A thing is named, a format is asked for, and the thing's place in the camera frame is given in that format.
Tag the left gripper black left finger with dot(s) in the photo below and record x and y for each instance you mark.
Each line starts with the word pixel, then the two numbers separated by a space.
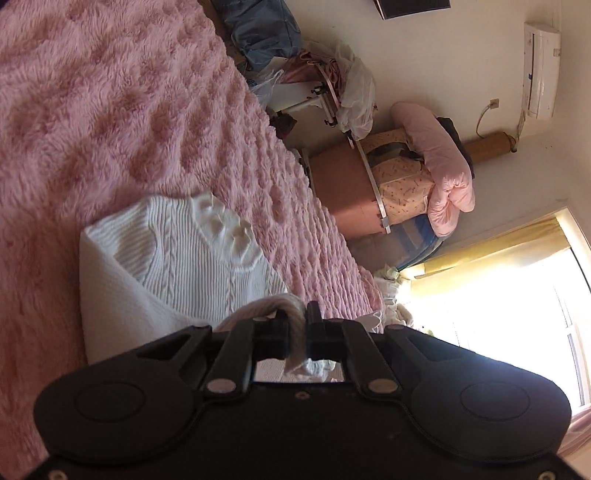
pixel 238 350

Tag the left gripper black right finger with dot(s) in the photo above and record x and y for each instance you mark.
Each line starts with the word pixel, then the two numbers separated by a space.
pixel 363 356

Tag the white knitted sweater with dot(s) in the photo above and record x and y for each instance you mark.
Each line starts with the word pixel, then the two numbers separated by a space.
pixel 165 264

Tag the pink clothes on table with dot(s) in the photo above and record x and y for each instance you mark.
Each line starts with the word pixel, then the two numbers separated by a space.
pixel 310 66

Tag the blue striped storage bag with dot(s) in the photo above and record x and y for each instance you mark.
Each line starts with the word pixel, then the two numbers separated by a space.
pixel 416 241

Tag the patterned beige storage bag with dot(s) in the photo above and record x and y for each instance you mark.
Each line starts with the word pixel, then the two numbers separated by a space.
pixel 399 172

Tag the pink quilt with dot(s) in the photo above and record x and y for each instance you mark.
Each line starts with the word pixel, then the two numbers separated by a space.
pixel 453 192

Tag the yellow curtain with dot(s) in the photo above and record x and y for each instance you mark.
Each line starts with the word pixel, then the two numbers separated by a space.
pixel 523 246

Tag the rolled brown mat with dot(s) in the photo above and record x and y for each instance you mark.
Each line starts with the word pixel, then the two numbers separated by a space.
pixel 490 147

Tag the white folding table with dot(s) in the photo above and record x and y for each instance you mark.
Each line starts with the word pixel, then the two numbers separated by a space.
pixel 290 99

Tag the white plastic bag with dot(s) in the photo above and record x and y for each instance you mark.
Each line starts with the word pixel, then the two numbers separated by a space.
pixel 357 95

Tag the pink fluffy bed blanket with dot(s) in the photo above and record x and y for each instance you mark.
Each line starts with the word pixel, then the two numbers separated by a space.
pixel 104 103

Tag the dark blue bag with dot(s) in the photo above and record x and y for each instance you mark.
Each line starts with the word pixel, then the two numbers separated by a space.
pixel 260 29

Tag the white air conditioner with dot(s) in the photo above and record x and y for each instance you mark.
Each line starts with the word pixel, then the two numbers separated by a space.
pixel 542 55

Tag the wall power socket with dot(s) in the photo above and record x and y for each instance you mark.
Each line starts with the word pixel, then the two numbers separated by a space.
pixel 494 103

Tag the black wall television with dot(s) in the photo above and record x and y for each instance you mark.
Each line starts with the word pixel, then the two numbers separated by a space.
pixel 390 9

